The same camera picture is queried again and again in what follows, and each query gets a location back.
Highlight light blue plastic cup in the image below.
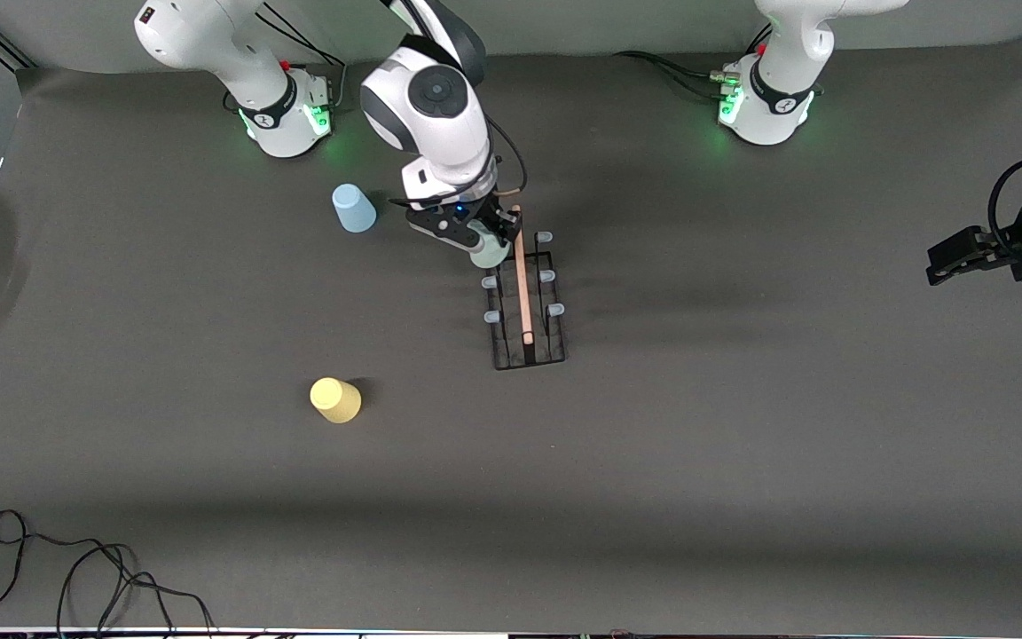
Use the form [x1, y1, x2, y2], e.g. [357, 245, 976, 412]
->
[332, 184, 378, 233]

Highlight yellow plastic cup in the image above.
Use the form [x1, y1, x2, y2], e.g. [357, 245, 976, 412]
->
[310, 377, 362, 424]

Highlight pale green plastic cup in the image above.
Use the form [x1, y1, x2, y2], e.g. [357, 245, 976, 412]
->
[471, 235, 513, 270]

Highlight loose black cable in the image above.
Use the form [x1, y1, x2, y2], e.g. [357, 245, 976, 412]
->
[0, 509, 215, 633]

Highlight black wire cup holder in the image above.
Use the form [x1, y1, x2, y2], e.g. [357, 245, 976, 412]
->
[482, 204, 567, 371]

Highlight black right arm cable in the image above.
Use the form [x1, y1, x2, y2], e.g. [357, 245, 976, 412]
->
[382, 0, 530, 198]

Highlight black left base cables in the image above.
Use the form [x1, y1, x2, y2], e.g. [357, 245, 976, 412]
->
[613, 49, 738, 103]

